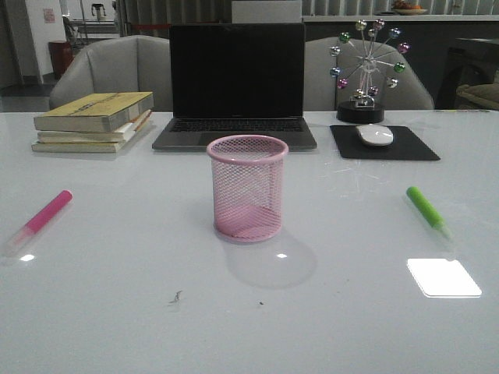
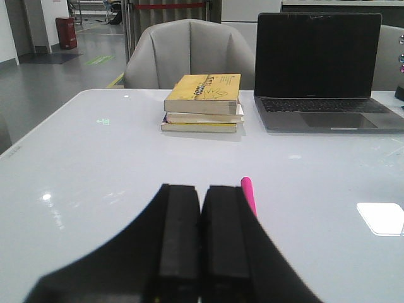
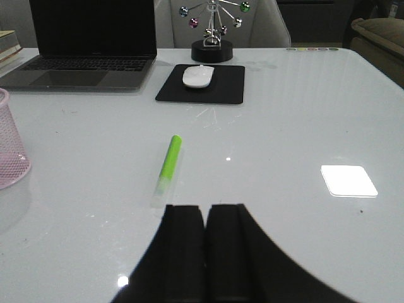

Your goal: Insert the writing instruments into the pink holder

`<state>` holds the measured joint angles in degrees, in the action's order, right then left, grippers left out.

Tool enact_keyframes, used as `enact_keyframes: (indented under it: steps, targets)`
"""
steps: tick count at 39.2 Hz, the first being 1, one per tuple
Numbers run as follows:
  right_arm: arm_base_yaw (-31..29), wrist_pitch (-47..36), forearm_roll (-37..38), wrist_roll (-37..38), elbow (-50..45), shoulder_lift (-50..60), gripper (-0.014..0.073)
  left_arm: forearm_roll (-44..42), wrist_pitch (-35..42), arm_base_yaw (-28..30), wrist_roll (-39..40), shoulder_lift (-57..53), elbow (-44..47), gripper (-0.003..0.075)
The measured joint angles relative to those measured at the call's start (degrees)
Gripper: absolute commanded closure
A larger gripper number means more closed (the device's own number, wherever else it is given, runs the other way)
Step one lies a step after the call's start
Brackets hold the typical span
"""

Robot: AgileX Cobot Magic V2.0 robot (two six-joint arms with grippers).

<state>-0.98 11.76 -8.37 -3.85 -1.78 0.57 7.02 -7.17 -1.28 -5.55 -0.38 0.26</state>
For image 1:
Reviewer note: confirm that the grey armchair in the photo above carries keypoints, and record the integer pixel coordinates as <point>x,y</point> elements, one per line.
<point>125,64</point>
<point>402,91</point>

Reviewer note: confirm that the cream book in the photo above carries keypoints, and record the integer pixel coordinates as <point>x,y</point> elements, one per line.
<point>77,147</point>
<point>123,134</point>

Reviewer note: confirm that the pink highlighter pen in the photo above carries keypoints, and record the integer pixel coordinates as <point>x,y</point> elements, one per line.
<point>15,245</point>

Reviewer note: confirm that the grey right armchair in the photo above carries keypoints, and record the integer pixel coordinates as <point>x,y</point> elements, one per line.
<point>402,91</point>

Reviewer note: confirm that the dark grey open laptop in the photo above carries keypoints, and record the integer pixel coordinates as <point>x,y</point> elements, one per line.
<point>236,78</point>

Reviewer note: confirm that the grey left armchair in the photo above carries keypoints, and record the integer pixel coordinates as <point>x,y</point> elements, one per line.
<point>125,64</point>

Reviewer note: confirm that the red trash bin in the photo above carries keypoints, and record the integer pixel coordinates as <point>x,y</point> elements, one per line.
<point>61,54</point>

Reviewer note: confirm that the yellow top book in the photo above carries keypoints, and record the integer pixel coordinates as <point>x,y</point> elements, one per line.
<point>97,112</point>

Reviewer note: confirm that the ferris wheel desk ornament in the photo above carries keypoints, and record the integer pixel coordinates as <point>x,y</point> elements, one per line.
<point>361,107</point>

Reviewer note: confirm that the black mouse pad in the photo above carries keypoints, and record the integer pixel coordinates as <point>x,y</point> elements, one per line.
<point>406,146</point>

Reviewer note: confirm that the fruit bowl on counter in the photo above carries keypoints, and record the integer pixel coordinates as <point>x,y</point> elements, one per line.
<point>406,8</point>

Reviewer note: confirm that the green highlighter pen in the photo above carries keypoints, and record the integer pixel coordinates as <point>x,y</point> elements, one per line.
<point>429,212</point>

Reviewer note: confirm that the bottom cream book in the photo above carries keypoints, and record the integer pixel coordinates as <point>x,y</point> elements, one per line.
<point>77,147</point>

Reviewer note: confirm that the middle cream book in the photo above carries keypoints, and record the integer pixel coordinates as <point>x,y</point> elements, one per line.
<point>123,134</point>

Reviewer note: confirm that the pink mesh pen holder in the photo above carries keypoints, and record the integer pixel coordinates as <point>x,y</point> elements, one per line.
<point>247,176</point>

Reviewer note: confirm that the white computer mouse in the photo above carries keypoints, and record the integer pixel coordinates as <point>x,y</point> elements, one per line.
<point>375,135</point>

